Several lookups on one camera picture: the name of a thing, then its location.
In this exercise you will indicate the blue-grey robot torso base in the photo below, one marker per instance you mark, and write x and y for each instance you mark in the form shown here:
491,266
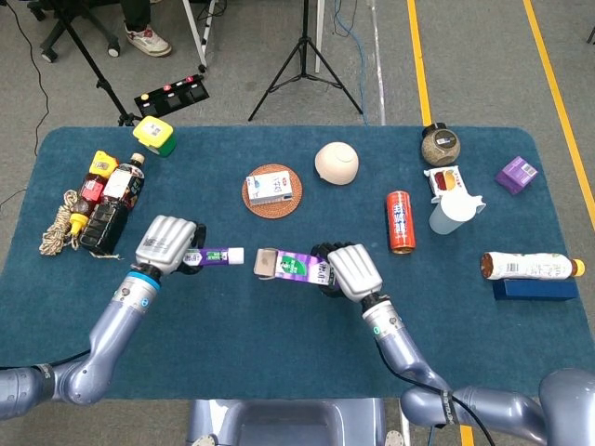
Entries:
288,423

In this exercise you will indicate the yellow labelled container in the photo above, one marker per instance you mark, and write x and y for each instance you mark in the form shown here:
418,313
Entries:
103,165

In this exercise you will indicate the white plastic cup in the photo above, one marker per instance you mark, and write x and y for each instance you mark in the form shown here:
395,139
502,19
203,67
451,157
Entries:
448,216

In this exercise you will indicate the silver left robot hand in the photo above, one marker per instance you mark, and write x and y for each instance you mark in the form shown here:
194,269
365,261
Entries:
162,246

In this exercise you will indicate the black office chair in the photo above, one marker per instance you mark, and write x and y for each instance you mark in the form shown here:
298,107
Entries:
113,48

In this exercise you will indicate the orange drink can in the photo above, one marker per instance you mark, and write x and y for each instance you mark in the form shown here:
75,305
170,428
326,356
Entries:
400,223

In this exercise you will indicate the small purple box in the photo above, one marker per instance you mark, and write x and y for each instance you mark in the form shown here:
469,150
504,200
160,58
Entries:
516,174

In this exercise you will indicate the white upright pole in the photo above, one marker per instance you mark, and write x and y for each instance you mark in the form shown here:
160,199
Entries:
320,28

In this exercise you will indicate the green container yellow lid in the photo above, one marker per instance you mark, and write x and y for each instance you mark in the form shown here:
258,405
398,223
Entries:
153,132

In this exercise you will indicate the red white snack packet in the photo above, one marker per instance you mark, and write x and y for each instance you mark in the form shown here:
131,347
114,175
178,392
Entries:
446,180

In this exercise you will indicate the blue felt table mat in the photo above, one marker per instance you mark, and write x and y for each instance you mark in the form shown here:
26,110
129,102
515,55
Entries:
232,334

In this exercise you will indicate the round glass jar black lid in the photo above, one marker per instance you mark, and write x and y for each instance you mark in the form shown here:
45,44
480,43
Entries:
440,148

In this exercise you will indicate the white label bottle yellow cap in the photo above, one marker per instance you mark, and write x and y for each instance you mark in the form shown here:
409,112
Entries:
530,266

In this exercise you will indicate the black foot pedal board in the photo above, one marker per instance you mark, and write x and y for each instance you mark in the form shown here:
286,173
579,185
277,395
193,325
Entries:
172,100

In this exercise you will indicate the purple white tube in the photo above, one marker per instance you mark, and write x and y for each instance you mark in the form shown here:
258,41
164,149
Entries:
218,255

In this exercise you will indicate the cream upturned bowl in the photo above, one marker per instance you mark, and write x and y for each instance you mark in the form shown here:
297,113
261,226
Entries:
337,162

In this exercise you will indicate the white metal frame leg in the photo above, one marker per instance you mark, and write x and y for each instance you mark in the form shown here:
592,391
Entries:
196,37

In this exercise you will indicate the blue rectangular block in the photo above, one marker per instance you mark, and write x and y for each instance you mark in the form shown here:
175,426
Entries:
534,290

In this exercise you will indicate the red label tea bottle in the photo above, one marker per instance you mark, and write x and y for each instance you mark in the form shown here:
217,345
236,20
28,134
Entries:
92,188

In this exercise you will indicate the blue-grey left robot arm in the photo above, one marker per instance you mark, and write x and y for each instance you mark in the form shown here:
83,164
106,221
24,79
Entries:
107,334

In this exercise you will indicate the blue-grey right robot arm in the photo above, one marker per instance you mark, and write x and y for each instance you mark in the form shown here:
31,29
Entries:
404,353

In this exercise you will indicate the black slanted tripod stand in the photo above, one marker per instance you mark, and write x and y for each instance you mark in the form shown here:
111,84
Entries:
98,84

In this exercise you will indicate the seated person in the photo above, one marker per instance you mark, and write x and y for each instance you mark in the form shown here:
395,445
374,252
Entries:
149,39

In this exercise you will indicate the white blue milk carton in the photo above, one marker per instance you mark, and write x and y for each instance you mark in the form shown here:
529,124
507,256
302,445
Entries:
269,186

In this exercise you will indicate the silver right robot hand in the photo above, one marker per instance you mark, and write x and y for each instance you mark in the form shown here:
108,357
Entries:
355,274

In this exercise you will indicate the round woven rattan coaster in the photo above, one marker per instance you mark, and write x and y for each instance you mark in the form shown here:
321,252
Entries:
274,211

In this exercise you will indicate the purple white carton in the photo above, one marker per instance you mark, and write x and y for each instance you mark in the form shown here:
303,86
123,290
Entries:
293,267

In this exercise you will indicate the large dark coffee bottle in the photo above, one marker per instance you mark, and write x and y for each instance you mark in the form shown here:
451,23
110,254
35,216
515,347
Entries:
109,218

